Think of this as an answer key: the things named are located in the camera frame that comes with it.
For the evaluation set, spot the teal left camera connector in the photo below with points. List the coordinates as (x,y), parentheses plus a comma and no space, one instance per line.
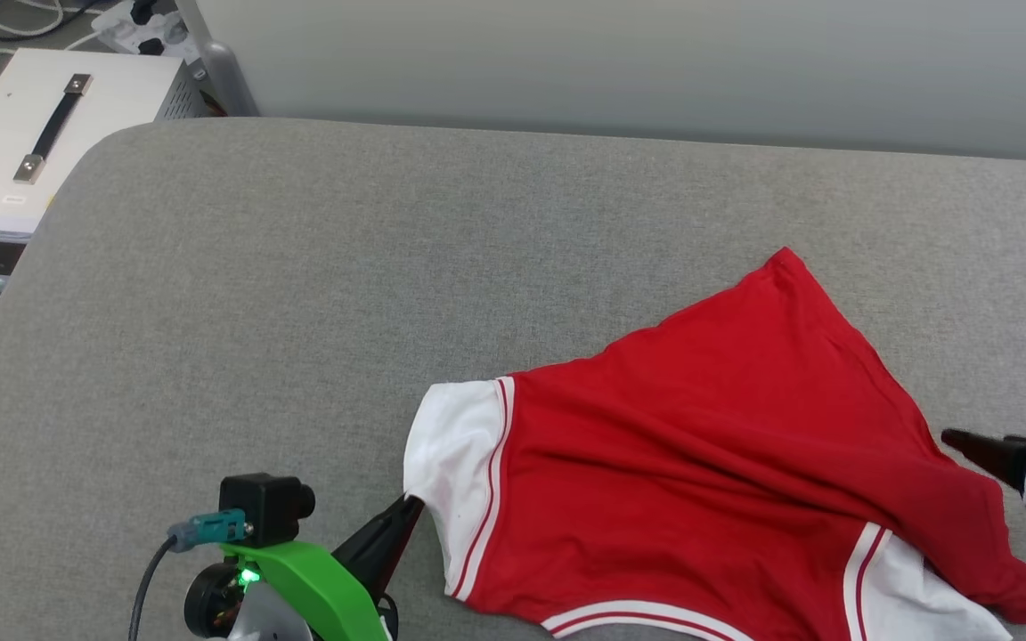
(210,528)

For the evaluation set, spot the white power strip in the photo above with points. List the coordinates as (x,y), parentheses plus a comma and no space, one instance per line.
(134,27)

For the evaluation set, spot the grey metal frame leg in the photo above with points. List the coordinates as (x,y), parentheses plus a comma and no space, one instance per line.
(223,76)

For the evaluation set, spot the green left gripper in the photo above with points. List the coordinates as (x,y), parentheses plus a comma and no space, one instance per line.
(326,588)

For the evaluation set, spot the red and white garment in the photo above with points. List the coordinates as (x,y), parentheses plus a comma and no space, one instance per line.
(700,463)

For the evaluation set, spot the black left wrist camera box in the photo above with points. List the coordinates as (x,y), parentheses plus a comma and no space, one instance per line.
(264,507)

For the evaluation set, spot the white equipment box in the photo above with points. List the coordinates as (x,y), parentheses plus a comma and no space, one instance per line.
(112,116)

